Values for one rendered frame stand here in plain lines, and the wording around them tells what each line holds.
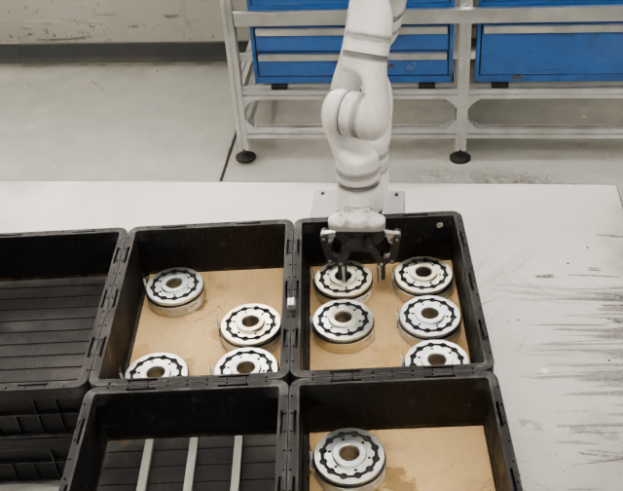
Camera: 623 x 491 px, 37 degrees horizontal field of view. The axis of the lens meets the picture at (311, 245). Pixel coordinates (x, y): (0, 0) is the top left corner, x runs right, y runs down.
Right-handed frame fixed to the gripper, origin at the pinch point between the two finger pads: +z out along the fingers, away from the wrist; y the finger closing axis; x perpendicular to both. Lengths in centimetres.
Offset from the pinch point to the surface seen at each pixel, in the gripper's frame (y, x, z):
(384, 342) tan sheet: -4.2, 11.7, 5.3
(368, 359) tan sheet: -1.8, 15.9, 5.4
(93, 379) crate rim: 37.8, 31.8, -4.6
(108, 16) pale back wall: 134, -265, 62
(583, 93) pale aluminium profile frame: -67, -177, 58
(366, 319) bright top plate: -1.2, 9.3, 2.3
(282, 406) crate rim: 9.0, 35.9, -4.4
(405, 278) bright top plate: -7.5, -1.4, 2.1
